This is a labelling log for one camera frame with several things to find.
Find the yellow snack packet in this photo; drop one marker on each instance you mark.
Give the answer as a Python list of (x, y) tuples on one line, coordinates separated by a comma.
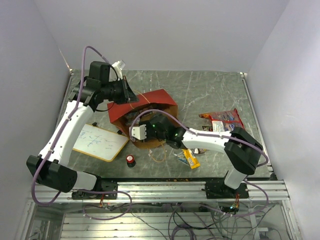
[(191, 159)]

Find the aluminium frame rail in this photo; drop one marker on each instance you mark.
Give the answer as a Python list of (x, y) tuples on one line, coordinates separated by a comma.
[(165, 192)]

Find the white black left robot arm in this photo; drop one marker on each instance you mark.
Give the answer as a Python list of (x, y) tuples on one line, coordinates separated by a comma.
[(50, 167)]

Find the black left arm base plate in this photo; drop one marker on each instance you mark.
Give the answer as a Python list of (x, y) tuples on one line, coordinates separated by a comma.
[(102, 186)]

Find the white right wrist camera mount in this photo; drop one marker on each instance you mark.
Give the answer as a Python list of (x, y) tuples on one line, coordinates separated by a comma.
[(138, 132)]

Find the red candy assortment bag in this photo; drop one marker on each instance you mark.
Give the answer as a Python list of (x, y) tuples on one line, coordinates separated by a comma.
[(223, 121)]

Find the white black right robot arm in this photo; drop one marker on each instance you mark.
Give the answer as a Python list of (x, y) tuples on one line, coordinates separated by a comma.
[(241, 148)]

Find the red paper bag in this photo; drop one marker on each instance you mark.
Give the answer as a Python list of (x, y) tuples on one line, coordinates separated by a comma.
[(123, 115)]

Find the brown white snack bar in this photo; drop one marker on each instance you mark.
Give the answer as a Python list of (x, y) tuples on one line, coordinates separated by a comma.
[(198, 151)]

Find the blue white snack wrapper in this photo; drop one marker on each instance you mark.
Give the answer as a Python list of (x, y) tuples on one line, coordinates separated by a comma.
[(181, 157)]

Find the small whiteboard yellow frame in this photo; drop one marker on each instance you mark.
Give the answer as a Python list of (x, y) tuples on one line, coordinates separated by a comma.
[(99, 143)]

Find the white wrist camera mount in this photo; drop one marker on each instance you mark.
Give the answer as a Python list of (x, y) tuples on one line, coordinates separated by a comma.
[(138, 132), (116, 74)]

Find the red cap black marker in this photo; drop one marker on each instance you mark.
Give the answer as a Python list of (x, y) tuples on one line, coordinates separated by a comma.
[(130, 160)]

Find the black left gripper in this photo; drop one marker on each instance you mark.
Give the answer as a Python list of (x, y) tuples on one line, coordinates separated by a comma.
[(131, 97)]

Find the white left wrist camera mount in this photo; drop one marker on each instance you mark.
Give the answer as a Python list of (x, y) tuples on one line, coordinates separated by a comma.
[(116, 74)]

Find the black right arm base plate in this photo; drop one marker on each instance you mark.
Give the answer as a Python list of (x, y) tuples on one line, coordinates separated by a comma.
[(217, 190)]

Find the purple M&M's packet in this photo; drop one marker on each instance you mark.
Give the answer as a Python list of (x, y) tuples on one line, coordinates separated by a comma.
[(207, 128)]

